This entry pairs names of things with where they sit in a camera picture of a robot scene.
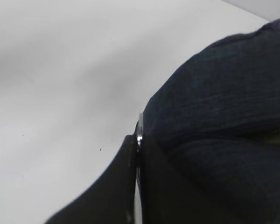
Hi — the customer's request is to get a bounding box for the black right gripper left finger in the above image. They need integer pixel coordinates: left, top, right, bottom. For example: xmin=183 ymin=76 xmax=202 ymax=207
xmin=47 ymin=135 xmax=137 ymax=224

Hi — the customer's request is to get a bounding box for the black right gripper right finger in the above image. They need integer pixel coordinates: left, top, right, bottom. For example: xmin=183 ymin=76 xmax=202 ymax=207
xmin=139 ymin=135 xmax=224 ymax=224

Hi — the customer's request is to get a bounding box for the silver zipper pull ring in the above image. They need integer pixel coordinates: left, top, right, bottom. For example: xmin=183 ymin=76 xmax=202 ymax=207
xmin=134 ymin=112 xmax=145 ymax=224

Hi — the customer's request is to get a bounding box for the dark navy fabric bag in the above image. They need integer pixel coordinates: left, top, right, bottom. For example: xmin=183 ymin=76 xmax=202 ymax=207
xmin=143 ymin=19 xmax=280 ymax=224

